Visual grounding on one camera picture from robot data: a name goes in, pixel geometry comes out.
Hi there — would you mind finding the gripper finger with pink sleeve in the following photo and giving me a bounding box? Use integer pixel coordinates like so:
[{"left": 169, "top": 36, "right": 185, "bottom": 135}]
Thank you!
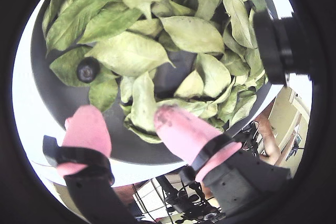
[
  {"left": 43, "top": 105, "right": 136, "bottom": 224},
  {"left": 153, "top": 104, "right": 293, "bottom": 218}
]

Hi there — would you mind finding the person's bare forearm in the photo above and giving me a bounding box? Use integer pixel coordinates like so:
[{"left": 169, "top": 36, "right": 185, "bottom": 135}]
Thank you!
[{"left": 256, "top": 112, "right": 281, "bottom": 166}]

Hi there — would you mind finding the dark grey round bowl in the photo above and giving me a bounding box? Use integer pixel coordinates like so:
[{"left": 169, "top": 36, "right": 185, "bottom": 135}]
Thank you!
[{"left": 30, "top": 0, "right": 279, "bottom": 166}]

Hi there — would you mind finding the pile of green leaves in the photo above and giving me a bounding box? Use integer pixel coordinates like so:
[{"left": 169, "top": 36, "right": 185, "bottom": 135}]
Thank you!
[{"left": 41, "top": 0, "right": 269, "bottom": 145}]

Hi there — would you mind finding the dark blueberry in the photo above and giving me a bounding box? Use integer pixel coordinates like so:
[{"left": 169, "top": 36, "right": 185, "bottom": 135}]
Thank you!
[{"left": 76, "top": 57, "right": 101, "bottom": 83}]

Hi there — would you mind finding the black handheld controller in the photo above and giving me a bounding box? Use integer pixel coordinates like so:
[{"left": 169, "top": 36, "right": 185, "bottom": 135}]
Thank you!
[{"left": 237, "top": 121, "right": 263, "bottom": 156}]

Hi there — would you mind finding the black camera lens module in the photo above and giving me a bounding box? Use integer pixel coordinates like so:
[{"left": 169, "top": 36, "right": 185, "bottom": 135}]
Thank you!
[{"left": 253, "top": 8, "right": 316, "bottom": 88}]

